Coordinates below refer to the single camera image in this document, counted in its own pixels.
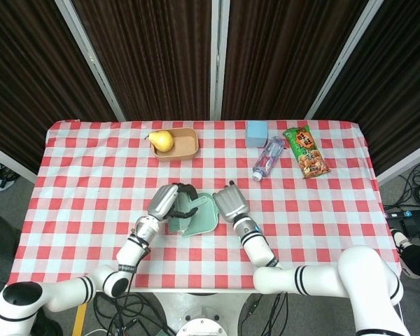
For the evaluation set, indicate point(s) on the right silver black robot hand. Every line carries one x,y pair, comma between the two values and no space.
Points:
232,204

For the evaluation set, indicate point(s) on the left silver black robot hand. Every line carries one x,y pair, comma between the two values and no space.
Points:
162,203

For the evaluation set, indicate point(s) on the green plastic dustpan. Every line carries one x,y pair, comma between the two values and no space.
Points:
204,218

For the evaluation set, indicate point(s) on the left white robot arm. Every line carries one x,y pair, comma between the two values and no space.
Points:
129,255

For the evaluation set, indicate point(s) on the clear plastic water bottle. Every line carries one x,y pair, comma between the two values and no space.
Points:
269,157

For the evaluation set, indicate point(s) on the brown rectangular tray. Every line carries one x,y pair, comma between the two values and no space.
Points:
186,147

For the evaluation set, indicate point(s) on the yellow pear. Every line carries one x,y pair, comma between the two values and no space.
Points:
162,140

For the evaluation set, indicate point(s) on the light blue cube box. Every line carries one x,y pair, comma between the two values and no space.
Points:
257,134

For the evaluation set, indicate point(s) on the red white checkered tablecloth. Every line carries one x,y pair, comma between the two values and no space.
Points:
73,196

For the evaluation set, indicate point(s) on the green snack bag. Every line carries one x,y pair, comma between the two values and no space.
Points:
306,152

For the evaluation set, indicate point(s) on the yellow floor tape strip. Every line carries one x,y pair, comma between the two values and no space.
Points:
80,318

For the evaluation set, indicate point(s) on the dark corrugated partition panel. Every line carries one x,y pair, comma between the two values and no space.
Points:
28,70
399,87
283,52
150,52

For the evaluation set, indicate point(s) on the person foot white sneaker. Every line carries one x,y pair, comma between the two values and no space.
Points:
416,259

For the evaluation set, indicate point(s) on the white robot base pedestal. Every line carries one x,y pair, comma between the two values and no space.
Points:
199,315

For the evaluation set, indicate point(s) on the white partition frame post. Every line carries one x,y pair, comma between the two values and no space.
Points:
91,59
220,52
343,59

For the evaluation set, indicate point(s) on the white partition bottom rail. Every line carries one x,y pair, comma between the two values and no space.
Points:
406,162
10,161

